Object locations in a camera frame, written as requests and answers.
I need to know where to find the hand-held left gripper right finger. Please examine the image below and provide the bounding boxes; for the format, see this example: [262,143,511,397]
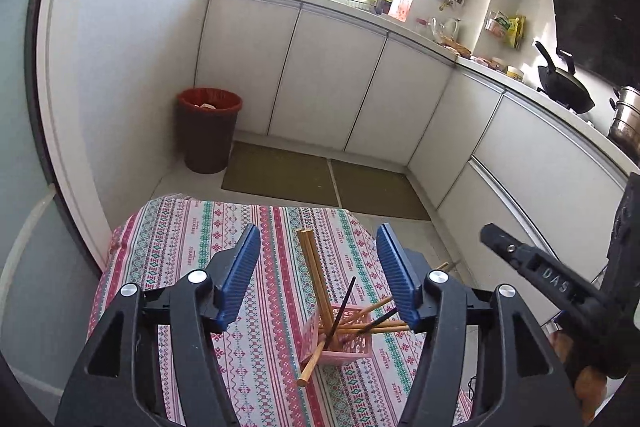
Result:
[375,222,586,427]

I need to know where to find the patterned woven tablecloth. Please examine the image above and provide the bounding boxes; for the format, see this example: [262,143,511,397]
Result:
[87,194,476,427]

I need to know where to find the person's right hand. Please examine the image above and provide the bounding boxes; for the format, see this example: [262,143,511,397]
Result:
[550,329,608,423]

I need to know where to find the brown trash bin red bag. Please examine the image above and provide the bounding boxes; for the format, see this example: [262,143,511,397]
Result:
[176,88,243,174]

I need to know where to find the pink perforated plastic basket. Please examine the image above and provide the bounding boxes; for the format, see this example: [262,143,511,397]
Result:
[300,303,376,365]

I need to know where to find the black wok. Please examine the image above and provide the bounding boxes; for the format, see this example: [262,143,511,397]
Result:
[534,41,596,115]

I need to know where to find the stainless steel pot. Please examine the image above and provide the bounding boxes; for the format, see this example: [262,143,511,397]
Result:
[607,86,640,148]

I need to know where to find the black range hood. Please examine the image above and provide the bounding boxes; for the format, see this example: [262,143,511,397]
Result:
[542,0,640,88]

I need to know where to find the olive floor mat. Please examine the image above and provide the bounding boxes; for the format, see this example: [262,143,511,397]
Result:
[221,142,341,208]
[330,161,432,222]

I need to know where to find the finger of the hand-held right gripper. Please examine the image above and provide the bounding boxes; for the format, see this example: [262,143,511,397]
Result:
[480,223,608,313]

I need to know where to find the white kitchen base cabinets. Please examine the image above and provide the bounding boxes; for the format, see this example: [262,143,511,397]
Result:
[192,0,636,288]

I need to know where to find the bread on counter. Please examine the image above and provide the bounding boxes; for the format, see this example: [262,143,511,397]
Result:
[440,36,473,58]

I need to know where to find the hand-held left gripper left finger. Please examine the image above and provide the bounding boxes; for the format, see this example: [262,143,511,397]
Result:
[55,223,262,427]

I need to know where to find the black chopstick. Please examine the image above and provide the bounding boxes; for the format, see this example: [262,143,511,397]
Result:
[364,308,399,334]
[325,276,357,344]

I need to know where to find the bundle of bamboo chopsticks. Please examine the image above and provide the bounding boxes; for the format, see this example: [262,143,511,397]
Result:
[295,228,451,389]

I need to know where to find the hanging snack packets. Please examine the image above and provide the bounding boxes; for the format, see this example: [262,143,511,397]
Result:
[484,11,527,50]

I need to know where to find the glass sliding door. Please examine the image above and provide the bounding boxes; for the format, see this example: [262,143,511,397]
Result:
[0,0,116,408]

